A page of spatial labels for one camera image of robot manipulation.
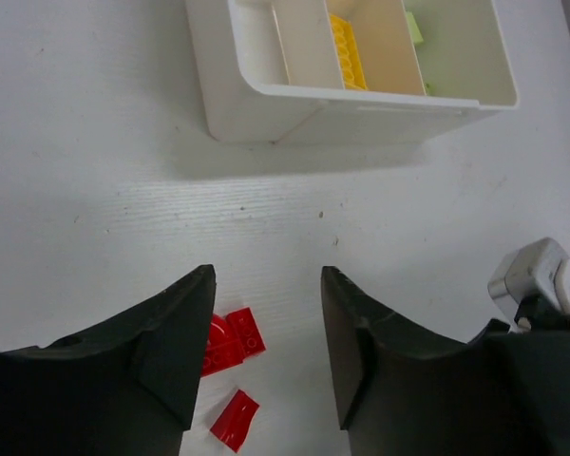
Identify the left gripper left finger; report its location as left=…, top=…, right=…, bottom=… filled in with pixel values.
left=0, top=265, right=216, bottom=455

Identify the small red lego brick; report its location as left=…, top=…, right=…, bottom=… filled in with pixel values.
left=226, top=307, right=266, bottom=358

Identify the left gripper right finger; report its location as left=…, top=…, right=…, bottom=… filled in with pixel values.
left=321, top=266, right=570, bottom=455

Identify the red arch lego piece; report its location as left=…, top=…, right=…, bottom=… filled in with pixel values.
left=201, top=314, right=245, bottom=377

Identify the long yellow lego brick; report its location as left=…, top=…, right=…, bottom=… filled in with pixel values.
left=330, top=14, right=369, bottom=91

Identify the yellow-green lego piece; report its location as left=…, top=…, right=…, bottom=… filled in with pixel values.
left=405, top=10, right=424, bottom=46

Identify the white three-compartment container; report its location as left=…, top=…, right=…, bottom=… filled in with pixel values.
left=186, top=0, right=518, bottom=145

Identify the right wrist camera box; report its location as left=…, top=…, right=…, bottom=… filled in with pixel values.
left=487, top=237, right=570, bottom=333

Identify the red sloped lego piece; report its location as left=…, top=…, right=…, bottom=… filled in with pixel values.
left=210, top=389, right=259, bottom=453

